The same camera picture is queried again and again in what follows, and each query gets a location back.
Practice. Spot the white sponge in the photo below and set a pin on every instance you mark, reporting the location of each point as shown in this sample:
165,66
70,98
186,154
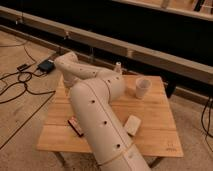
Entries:
132,125

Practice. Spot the small black device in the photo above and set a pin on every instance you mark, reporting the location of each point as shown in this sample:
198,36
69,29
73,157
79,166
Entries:
22,67

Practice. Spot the wooden table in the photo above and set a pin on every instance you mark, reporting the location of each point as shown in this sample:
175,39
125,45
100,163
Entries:
157,135

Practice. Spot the white paper cup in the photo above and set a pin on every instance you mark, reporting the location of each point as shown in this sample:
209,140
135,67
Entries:
142,87

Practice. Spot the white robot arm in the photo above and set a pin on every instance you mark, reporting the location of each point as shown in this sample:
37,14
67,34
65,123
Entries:
91,89

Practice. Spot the clear plastic bottle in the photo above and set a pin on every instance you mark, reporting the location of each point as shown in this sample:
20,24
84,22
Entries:
118,68

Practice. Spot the black power adapter box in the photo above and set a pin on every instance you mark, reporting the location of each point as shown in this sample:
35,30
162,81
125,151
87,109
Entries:
46,66

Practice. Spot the black and red box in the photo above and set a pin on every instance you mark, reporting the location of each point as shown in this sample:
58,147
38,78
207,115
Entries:
74,124

